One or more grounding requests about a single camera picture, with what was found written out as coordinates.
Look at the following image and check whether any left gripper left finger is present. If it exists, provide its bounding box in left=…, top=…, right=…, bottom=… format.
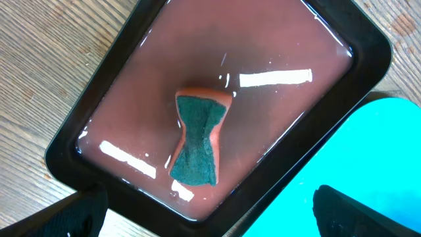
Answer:
left=1, top=188, right=109, bottom=237

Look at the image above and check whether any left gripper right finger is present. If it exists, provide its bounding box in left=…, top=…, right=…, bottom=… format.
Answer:
left=312, top=185, right=420, bottom=237

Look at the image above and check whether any red and green sponge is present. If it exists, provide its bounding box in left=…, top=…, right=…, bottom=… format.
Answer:
left=169, top=88, right=232, bottom=186

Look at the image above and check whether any teal plastic tray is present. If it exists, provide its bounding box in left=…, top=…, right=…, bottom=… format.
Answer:
left=246, top=98, right=420, bottom=236

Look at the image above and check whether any black red-lined tray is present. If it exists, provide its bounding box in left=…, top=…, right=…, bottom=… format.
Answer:
left=45, top=1, right=392, bottom=236

